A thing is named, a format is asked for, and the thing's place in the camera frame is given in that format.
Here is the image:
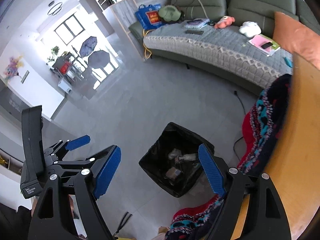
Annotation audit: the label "dark green sofa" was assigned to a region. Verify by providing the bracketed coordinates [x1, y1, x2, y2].
[170, 0, 319, 37]

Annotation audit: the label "yellow cable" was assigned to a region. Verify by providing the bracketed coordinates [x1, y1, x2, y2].
[143, 29, 156, 60]

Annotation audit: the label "colourful knitted blanket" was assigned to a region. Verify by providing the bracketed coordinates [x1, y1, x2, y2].
[164, 74, 292, 239]

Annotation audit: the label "orange cushion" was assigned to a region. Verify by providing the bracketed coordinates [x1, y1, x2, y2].
[273, 11, 320, 69]

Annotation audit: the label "ring ceiling lamp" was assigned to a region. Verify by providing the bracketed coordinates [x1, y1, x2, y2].
[47, 2, 63, 16]

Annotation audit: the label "grey quilted sofa cover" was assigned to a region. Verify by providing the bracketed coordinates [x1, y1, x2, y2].
[143, 23, 293, 94]

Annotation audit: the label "person's left hand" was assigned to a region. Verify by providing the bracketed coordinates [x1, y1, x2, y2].
[69, 195, 87, 239]

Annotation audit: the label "black remote control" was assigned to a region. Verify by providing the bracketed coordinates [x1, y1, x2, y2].
[185, 29, 204, 35]

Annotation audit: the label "clear packet on sofa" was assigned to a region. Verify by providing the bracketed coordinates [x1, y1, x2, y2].
[184, 18, 210, 29]

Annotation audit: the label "white plush toy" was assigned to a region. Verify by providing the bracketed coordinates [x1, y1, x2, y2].
[239, 21, 261, 38]

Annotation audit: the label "pink plush toy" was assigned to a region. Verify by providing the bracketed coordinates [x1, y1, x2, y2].
[214, 16, 235, 29]

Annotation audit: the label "black trash bin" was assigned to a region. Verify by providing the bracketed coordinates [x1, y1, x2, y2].
[139, 122, 214, 198]

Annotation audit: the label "blue shopping bag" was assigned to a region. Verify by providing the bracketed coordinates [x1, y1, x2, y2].
[135, 4, 164, 30]

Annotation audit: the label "grey umbrella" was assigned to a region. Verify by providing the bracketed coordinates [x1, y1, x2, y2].
[88, 50, 110, 68]

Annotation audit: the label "black phone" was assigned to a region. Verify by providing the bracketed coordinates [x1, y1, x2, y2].
[261, 42, 273, 49]

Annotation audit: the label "green hat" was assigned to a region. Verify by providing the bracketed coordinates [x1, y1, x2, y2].
[158, 5, 184, 24]

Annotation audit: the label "blue umbrella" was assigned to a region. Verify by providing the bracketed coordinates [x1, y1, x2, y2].
[79, 36, 97, 58]

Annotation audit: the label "pink and green books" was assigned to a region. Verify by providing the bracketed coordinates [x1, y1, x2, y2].
[248, 34, 280, 56]

